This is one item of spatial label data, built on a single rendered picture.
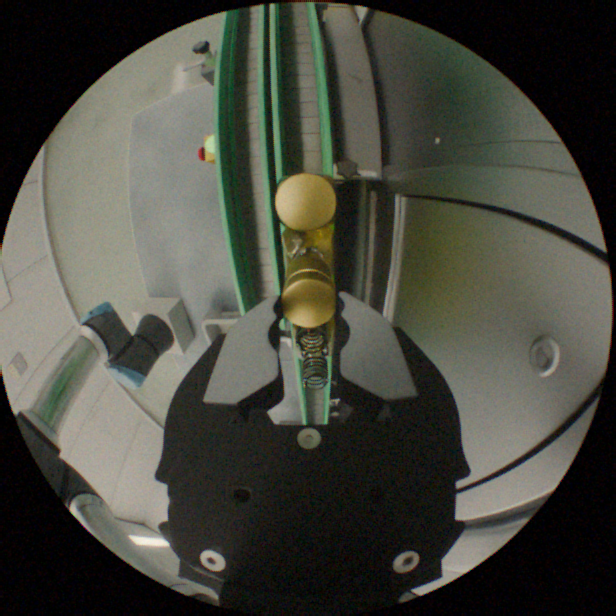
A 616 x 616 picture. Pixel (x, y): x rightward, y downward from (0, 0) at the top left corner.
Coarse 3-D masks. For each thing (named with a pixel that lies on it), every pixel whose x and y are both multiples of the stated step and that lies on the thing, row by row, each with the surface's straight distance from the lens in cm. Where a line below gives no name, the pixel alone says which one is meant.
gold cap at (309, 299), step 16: (304, 256) 15; (288, 272) 14; (304, 272) 12; (320, 272) 12; (288, 288) 11; (304, 288) 11; (320, 288) 11; (288, 304) 12; (304, 304) 12; (320, 304) 12; (336, 304) 12; (304, 320) 12; (320, 320) 12
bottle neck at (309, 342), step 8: (296, 328) 19; (304, 328) 17; (312, 328) 17; (320, 328) 17; (296, 336) 18; (304, 336) 19; (312, 336) 20; (320, 336) 17; (296, 344) 18; (304, 344) 19; (312, 344) 19; (320, 344) 18; (312, 352) 18
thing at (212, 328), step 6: (204, 324) 62; (210, 324) 66; (216, 324) 69; (222, 324) 69; (228, 324) 68; (204, 330) 64; (210, 330) 66; (216, 330) 69; (222, 330) 71; (210, 336) 66; (216, 336) 69; (210, 342) 66
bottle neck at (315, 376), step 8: (304, 352) 24; (320, 352) 23; (304, 360) 23; (312, 360) 22; (320, 360) 22; (304, 368) 22; (312, 368) 21; (320, 368) 22; (304, 376) 21; (312, 376) 21; (320, 376) 21; (328, 376) 23; (304, 384) 22; (312, 384) 23; (320, 384) 23
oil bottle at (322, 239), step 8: (288, 232) 20; (296, 232) 20; (304, 232) 20; (312, 232) 20; (320, 232) 20; (328, 232) 20; (288, 240) 19; (296, 240) 19; (304, 240) 19; (312, 240) 19; (320, 240) 19; (328, 240) 19; (288, 248) 19; (296, 248) 19; (320, 248) 19; (328, 248) 19; (288, 256) 19; (328, 256) 19; (288, 264) 20; (328, 264) 20
